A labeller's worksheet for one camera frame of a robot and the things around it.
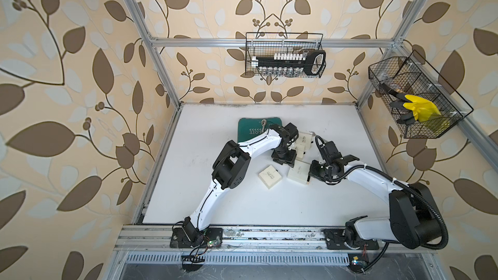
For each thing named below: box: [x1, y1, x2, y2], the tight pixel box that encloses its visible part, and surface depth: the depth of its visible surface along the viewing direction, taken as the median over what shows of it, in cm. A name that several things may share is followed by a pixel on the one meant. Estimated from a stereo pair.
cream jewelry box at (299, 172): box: [287, 160, 312, 185], surface depth 91 cm
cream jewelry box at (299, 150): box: [295, 143, 306, 161], surface depth 99 cm
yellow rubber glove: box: [402, 94, 442, 123], surface depth 68 cm
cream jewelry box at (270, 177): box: [258, 164, 283, 190], surface depth 90 cm
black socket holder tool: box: [250, 49, 327, 77], surface depth 86 cm
